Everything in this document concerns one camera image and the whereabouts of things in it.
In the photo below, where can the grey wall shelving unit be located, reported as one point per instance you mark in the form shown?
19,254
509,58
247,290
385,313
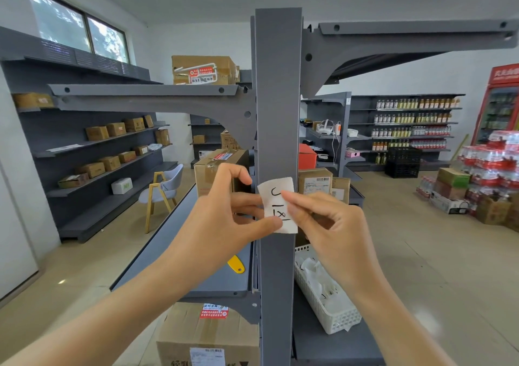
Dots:
65,199

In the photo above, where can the person's right forearm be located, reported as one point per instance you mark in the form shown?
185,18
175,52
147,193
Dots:
405,333

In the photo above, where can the rows of bottled drinks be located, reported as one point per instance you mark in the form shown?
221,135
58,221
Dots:
413,130

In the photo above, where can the small flat cardboard box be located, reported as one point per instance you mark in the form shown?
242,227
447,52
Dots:
340,191

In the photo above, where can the person's left forearm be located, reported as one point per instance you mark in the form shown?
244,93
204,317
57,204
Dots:
101,325

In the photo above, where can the printed cardboard box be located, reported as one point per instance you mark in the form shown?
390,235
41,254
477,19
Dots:
229,140

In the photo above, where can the person's left thumb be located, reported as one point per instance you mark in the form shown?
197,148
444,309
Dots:
263,228

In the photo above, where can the large taped cardboard box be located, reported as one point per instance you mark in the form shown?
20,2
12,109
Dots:
202,69

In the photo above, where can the white flat carton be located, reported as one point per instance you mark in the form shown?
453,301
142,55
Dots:
446,204

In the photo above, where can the stack of bottled water packs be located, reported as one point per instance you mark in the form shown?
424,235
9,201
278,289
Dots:
490,163

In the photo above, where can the group of small cardboard boxes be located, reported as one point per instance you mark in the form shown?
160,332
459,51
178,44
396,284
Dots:
97,133

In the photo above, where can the black plastic crate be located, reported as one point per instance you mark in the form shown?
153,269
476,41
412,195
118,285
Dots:
405,155
401,170

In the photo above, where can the pink box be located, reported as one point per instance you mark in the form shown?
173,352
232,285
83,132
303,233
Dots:
352,153

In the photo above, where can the person's right thumb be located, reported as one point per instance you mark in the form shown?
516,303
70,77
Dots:
314,226

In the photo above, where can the white paper sheet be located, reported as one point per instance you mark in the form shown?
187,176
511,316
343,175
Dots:
64,148

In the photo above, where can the grey shelf upright post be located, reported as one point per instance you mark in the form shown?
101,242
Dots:
277,94

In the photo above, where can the single shrink-wrapped bottle pack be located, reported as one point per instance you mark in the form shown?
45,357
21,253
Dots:
425,187

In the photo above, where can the white electronic device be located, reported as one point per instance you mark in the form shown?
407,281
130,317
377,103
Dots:
326,127

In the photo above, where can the grey metal shelf board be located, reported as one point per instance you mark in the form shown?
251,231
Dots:
231,284
316,349

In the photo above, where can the cardboard box with red sticker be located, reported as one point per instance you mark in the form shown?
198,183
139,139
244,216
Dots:
190,333

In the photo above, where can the green cardboard box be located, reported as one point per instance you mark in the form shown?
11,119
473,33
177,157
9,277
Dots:
453,177

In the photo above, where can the cardboard box with clear tape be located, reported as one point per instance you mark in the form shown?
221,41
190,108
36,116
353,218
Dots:
206,167

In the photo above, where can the grey chair with yellow legs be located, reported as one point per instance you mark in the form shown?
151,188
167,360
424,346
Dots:
168,185

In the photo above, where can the person's left hand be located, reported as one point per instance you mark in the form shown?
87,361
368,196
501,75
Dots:
211,224

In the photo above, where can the window with dark frame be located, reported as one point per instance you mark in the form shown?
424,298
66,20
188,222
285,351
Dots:
61,23

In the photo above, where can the grey wide shelf bracket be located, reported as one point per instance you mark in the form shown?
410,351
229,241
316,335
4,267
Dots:
365,49

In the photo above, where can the white carton with green print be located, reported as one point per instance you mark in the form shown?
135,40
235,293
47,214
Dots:
121,186

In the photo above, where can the orange red box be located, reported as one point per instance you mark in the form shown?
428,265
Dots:
307,157

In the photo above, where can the cardboard box with white label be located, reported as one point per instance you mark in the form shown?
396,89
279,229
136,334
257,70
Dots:
314,181

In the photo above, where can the person's right hand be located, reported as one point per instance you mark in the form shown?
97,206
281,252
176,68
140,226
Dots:
344,248

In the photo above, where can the open brown cardboard box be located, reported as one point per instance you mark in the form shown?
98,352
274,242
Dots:
492,211

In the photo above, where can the yellow box cutter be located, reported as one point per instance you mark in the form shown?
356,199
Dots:
236,265

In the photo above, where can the white handwritten paper label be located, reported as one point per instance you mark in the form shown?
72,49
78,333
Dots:
275,191

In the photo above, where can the grey gondola shelf unit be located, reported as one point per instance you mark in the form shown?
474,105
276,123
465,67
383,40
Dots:
342,114

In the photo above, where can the person's left middle finger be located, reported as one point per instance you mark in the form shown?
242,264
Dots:
247,200

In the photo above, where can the brown carton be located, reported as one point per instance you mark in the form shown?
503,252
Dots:
448,191

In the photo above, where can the red drinks fridge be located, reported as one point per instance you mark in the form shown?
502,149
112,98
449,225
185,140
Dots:
496,114

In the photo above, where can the tall brown cardboard box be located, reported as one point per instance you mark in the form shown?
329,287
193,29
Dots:
513,215

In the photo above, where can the white plastic basket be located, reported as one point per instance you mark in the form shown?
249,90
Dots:
324,317

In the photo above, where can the small grey shelf unit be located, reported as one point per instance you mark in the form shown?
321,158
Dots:
211,128

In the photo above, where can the grey shelving with bottles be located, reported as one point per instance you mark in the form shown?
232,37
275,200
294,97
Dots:
365,106

